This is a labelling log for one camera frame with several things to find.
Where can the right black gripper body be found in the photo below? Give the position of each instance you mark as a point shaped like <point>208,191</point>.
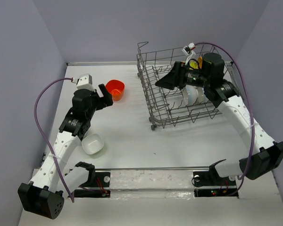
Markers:
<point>195,77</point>

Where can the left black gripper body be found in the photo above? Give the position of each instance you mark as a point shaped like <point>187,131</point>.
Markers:
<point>97,103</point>

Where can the white round bowl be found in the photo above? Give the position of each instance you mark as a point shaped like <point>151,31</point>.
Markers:
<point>190,95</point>
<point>201,97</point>

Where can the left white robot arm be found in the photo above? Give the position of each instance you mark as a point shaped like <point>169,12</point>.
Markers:
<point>47,190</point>

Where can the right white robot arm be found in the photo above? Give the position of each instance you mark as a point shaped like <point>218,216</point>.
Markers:
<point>265,154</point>

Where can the orange square bowl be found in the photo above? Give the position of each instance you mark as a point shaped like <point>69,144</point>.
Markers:
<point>116,88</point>

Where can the green round bowl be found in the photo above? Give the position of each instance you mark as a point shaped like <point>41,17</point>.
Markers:
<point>194,64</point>

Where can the yellow round bowl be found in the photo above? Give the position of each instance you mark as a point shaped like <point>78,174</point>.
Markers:
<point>200,62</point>

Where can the white square bowl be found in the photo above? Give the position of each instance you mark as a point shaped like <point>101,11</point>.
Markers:
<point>92,144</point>

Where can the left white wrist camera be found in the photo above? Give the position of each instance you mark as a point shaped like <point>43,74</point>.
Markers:
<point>85,82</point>

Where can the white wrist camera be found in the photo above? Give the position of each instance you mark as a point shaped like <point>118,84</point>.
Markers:
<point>189,52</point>
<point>85,82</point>

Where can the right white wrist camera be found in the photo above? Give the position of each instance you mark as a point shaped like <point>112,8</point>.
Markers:
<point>189,52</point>

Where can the grey wire dish rack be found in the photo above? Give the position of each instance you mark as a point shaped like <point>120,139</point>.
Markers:
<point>167,107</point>

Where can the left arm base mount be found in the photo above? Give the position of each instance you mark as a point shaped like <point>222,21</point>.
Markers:
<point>98,188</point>

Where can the metal front rail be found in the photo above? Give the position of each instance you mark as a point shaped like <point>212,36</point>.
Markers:
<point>199,168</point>

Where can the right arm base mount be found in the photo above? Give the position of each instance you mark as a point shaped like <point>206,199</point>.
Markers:
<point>207,187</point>

